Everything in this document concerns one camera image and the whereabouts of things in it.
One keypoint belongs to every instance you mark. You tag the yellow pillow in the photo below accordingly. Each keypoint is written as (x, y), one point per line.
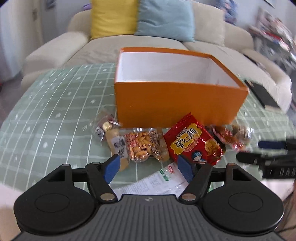
(111, 18)

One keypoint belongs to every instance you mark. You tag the black notebook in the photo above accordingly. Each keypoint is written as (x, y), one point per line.
(263, 95)

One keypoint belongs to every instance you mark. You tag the small wall picture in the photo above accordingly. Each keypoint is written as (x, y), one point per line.
(49, 3)

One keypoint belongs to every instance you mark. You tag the red brown foil snack packet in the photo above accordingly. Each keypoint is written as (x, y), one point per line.
(233, 138)

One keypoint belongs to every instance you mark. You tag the cluttered shelf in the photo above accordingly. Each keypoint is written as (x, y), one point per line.
(272, 30)

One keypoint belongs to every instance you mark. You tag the large red snack packet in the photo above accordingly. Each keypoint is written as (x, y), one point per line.
(192, 139)

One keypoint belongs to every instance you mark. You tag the cream sofa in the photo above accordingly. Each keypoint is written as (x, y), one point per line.
(57, 51)

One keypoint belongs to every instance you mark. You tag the green checked tablecloth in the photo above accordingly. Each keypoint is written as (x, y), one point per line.
(46, 115)

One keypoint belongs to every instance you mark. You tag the light blue pillow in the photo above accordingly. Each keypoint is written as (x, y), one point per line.
(166, 18)

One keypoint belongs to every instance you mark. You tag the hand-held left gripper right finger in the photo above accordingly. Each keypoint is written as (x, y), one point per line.
(185, 170)

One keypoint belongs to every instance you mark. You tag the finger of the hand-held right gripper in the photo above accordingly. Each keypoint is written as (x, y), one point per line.
(270, 144)
(249, 158)

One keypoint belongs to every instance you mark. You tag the blue patterned cloth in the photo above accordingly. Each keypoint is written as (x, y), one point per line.
(229, 10)

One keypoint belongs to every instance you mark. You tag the white door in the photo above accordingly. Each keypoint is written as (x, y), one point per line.
(34, 23)

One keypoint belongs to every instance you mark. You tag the beige peanut packet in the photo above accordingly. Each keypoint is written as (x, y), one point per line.
(141, 144)

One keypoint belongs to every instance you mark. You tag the white snack packet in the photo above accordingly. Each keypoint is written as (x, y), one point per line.
(157, 183)

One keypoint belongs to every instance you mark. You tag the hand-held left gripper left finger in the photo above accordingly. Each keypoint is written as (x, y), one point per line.
(112, 168)

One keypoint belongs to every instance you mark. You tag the orange cardboard box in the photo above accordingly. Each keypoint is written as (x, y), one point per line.
(173, 104)

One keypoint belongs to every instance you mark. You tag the clear gold candy packet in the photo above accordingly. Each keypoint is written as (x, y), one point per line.
(105, 126)

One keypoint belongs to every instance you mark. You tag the dark flat object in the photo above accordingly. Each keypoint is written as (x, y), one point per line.
(249, 59)

